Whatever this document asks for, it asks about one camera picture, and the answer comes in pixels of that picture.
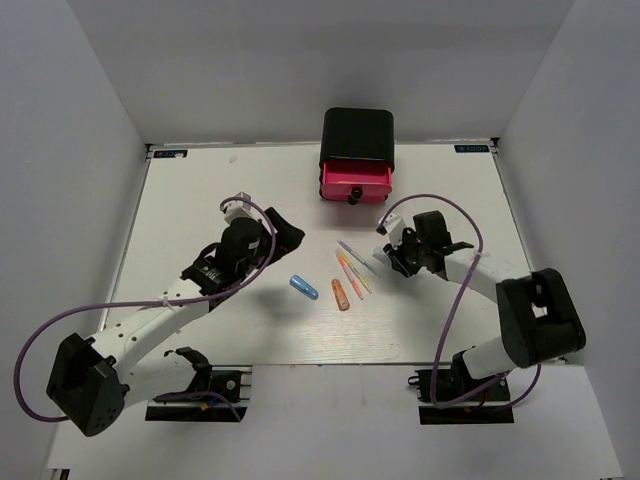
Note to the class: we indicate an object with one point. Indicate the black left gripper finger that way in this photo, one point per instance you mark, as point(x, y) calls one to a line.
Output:
point(282, 250)
point(287, 235)

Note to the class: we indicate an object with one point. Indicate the blue capped clear marker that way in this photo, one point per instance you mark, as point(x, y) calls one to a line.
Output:
point(380, 255)

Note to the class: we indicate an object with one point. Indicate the blue left corner label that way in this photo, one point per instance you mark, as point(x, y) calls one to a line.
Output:
point(169, 154)

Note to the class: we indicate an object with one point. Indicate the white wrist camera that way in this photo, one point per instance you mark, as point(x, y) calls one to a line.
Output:
point(237, 207)
point(392, 227)

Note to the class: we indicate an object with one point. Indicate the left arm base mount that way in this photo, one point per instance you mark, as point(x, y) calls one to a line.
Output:
point(220, 396)

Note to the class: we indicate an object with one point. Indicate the thin yellow highlighter pen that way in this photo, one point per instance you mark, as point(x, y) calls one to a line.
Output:
point(355, 272)

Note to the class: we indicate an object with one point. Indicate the pink top drawer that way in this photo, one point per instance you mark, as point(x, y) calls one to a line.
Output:
point(355, 181)

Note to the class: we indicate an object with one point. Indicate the black drawer cabinet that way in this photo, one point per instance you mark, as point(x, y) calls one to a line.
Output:
point(358, 134)

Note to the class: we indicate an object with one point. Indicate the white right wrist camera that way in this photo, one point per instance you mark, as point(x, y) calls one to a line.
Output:
point(392, 227)

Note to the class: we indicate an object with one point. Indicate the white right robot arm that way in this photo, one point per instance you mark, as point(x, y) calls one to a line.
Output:
point(537, 317)

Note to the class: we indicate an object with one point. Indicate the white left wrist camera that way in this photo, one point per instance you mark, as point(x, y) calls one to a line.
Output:
point(237, 207)

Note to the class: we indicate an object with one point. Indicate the blue corner label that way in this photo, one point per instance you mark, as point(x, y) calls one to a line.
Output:
point(169, 154)
point(471, 148)

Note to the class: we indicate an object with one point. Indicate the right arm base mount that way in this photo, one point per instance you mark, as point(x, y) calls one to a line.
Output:
point(484, 408)

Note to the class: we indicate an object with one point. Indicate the thin orange highlighter pen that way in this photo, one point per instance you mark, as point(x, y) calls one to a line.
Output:
point(349, 275)

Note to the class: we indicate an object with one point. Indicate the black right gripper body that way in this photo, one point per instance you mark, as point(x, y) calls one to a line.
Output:
point(412, 248)

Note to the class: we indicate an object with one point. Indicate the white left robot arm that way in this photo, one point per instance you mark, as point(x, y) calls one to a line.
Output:
point(94, 379)

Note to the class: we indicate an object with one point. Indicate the blue right corner label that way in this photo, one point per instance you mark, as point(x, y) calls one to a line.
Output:
point(471, 148)

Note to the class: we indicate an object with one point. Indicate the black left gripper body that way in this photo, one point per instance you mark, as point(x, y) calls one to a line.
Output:
point(260, 258)

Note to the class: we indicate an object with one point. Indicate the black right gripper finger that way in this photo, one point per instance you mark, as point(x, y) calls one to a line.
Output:
point(406, 270)
point(391, 251)

